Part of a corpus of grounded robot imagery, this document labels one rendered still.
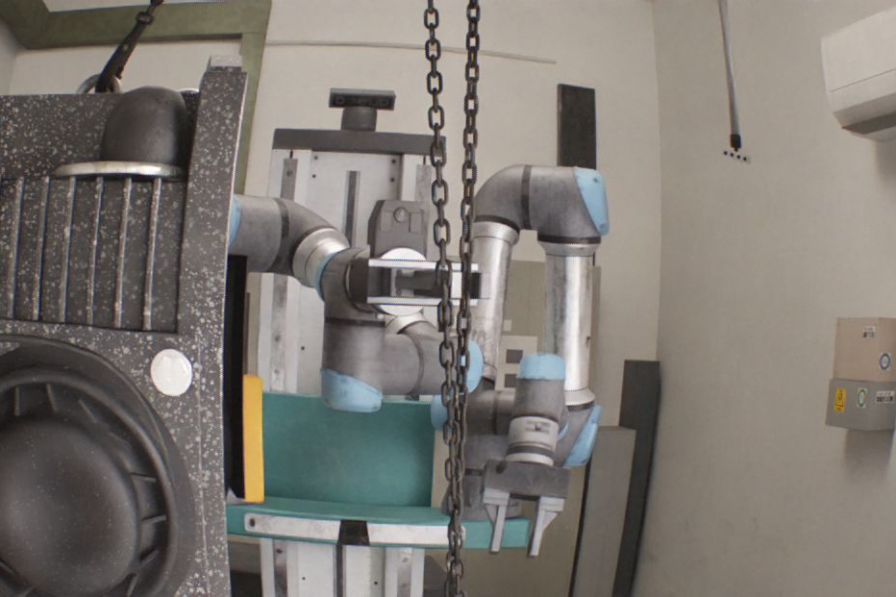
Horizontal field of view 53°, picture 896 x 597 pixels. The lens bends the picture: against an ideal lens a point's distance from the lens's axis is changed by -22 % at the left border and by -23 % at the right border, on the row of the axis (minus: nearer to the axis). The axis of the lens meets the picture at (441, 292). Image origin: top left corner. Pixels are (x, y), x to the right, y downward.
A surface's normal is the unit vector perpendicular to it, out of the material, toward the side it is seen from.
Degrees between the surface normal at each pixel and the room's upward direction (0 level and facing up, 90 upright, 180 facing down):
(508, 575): 90
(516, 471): 67
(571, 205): 103
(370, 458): 90
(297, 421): 90
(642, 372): 90
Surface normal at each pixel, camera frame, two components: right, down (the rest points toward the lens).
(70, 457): 0.29, -0.01
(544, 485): 0.13, -0.41
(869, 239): -0.98, -0.06
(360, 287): -0.88, -0.03
